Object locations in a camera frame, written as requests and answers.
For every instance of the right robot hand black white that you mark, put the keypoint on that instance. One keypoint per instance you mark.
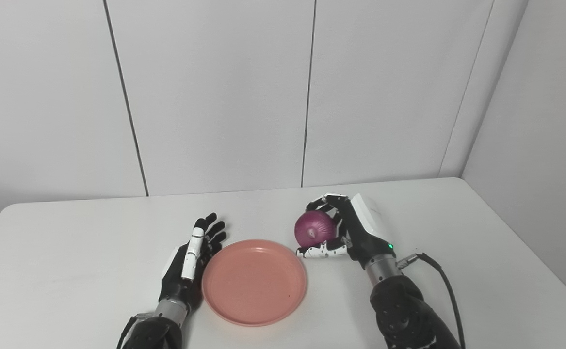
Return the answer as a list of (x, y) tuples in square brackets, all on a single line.
[(363, 232)]

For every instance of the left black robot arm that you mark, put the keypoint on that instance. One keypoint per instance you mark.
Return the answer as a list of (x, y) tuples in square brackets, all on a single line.
[(159, 327)]

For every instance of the pink plastic plate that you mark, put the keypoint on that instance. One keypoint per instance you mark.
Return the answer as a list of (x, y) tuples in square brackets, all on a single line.
[(254, 282)]

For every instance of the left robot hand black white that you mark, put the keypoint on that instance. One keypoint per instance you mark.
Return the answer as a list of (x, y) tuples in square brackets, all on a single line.
[(190, 259)]

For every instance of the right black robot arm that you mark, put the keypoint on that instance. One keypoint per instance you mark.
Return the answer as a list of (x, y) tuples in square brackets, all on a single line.
[(404, 305)]

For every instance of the red purple onion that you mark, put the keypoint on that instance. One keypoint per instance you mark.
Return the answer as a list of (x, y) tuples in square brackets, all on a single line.
[(314, 229)]

